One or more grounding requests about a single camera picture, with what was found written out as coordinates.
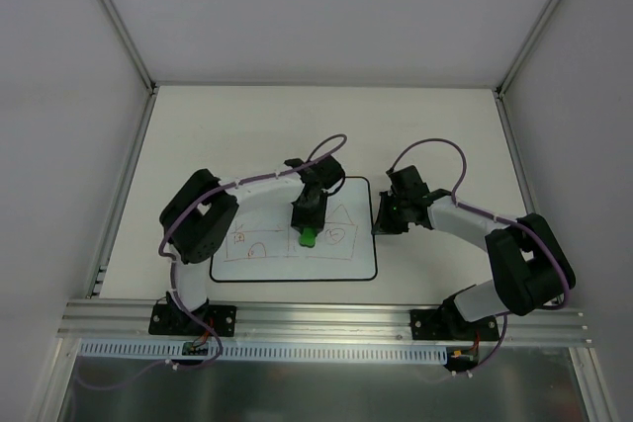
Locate green whiteboard eraser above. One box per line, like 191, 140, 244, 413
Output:
298, 227, 318, 248

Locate white whiteboard black frame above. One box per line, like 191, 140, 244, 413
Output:
210, 176, 378, 283

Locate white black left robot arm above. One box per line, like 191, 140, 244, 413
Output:
158, 155, 345, 334

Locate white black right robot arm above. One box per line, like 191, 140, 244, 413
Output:
372, 166, 576, 341

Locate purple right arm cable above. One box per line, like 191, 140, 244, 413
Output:
390, 137, 575, 314

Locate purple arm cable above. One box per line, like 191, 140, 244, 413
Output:
157, 133, 347, 314
390, 137, 575, 314

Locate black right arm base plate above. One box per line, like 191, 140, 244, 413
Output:
409, 308, 500, 342

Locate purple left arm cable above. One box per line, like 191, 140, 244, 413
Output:
157, 133, 347, 314

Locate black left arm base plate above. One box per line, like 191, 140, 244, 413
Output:
147, 300, 237, 337

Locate white slotted cable duct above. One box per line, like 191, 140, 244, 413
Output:
78, 339, 448, 366

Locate aluminium mounting rail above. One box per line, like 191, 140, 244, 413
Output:
56, 298, 593, 347

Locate aluminium corner post right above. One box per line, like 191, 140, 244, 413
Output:
495, 0, 563, 99

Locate aluminium corner post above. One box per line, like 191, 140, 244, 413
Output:
495, 0, 563, 99
97, 0, 155, 94

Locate aluminium corner post left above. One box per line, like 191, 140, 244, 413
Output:
97, 0, 155, 94

